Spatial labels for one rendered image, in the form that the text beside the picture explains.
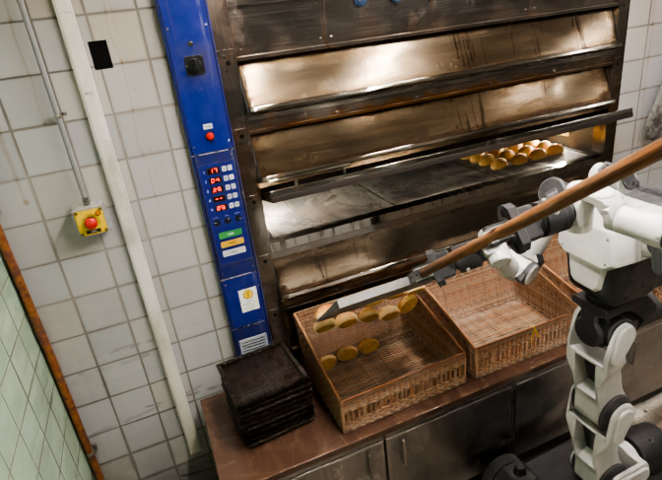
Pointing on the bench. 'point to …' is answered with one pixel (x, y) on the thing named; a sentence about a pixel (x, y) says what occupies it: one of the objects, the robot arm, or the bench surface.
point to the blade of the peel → (370, 297)
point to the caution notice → (248, 299)
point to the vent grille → (253, 343)
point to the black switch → (194, 65)
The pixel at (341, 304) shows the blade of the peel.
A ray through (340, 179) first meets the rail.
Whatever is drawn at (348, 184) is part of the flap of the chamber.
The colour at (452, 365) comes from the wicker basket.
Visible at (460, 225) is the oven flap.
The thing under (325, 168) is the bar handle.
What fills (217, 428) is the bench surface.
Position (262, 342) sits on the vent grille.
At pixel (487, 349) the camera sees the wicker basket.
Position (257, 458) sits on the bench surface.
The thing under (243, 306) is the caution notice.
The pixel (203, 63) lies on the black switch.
